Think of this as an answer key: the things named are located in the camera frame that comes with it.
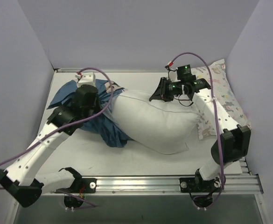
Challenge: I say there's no aluminium mounting rail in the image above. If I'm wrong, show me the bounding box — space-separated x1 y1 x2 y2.
40 175 264 194

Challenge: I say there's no floral deer print pillow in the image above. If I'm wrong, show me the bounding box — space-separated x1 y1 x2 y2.
197 59 252 140

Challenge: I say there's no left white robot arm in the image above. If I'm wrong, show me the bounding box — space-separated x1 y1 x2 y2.
0 84 100 208

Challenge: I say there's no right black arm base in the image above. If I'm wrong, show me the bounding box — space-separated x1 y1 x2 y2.
179 177 221 194

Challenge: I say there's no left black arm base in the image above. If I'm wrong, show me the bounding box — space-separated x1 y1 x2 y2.
69 177 97 194

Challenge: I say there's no white pillow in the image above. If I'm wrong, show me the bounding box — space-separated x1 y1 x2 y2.
104 90 200 154

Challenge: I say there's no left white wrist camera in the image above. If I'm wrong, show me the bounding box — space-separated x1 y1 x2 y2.
75 72 96 88

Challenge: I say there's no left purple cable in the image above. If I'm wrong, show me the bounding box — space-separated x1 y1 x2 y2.
0 67 115 208

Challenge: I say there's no blue cartoon mouse pillowcase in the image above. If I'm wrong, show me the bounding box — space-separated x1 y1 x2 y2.
47 79 131 148

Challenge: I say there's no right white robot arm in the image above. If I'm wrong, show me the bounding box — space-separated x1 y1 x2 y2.
150 65 251 191

